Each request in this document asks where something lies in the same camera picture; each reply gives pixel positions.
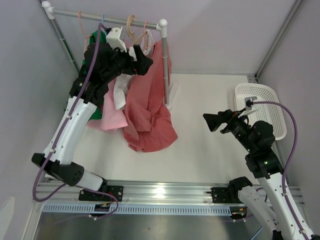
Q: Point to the white t shirt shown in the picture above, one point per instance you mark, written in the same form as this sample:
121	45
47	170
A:
121	87

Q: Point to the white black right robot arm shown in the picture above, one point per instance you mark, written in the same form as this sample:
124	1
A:
280	216

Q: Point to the white perforated plastic basket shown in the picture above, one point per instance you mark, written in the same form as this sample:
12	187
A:
269	113

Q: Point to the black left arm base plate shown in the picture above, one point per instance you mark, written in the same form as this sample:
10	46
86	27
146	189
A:
113	190

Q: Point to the white slotted cable duct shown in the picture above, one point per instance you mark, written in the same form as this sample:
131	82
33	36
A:
183	210

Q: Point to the green t shirt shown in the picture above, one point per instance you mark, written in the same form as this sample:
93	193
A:
90	94

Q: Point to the pink t shirt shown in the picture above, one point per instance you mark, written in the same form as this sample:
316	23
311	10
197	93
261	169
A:
107	118

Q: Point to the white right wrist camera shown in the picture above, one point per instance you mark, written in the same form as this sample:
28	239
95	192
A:
249	106

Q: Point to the coral red t shirt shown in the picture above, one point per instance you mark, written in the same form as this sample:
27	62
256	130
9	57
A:
149	125

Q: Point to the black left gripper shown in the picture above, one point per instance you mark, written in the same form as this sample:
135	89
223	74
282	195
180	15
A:
140	67

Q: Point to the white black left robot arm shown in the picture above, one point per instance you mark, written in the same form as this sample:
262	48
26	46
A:
57	158

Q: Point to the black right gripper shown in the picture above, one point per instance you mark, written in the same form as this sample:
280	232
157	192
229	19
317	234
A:
213	121

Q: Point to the silver white clothes rack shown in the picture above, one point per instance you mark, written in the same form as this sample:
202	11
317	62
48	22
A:
170	88

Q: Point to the aluminium rail frame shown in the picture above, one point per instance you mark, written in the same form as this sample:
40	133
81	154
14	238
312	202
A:
151	193

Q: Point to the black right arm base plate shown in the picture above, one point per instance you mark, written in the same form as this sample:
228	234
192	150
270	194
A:
222	195

